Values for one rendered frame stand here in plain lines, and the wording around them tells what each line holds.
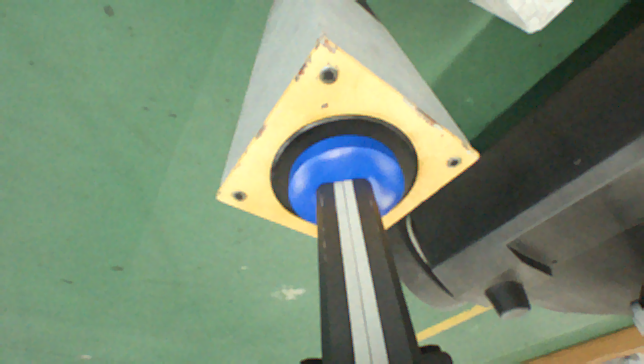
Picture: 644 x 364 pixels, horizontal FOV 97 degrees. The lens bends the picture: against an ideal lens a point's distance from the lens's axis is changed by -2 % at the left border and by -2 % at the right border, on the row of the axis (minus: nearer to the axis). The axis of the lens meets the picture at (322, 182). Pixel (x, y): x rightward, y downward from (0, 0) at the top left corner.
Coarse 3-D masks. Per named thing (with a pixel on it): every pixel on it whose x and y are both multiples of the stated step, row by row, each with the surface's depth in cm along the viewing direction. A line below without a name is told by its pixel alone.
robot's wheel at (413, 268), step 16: (400, 224) 50; (400, 240) 48; (416, 240) 52; (400, 256) 47; (416, 256) 46; (400, 272) 47; (416, 272) 46; (432, 272) 46; (416, 288) 46; (432, 288) 45; (432, 304) 47; (448, 304) 47
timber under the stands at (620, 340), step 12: (612, 336) 127; (624, 336) 123; (636, 336) 120; (576, 348) 135; (588, 348) 132; (600, 348) 128; (612, 348) 125; (624, 348) 122; (636, 348) 120; (540, 360) 145; (552, 360) 141; (564, 360) 137; (576, 360) 134; (588, 360) 130; (600, 360) 129
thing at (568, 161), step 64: (640, 64) 30; (512, 128) 41; (576, 128) 34; (640, 128) 28; (448, 192) 46; (512, 192) 37; (576, 192) 32; (640, 192) 32; (448, 256) 42; (512, 256) 37; (576, 256) 45; (640, 256) 46
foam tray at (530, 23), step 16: (480, 0) 24; (496, 0) 21; (512, 0) 19; (528, 0) 19; (544, 0) 19; (560, 0) 19; (512, 16) 21; (528, 16) 20; (544, 16) 20; (528, 32) 21
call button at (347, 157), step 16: (320, 144) 9; (336, 144) 9; (352, 144) 9; (368, 144) 9; (304, 160) 9; (320, 160) 9; (336, 160) 9; (352, 160) 9; (368, 160) 9; (384, 160) 9; (304, 176) 9; (320, 176) 9; (336, 176) 9; (352, 176) 9; (368, 176) 9; (384, 176) 9; (400, 176) 10; (304, 192) 10; (384, 192) 10; (400, 192) 10; (304, 208) 10; (384, 208) 11
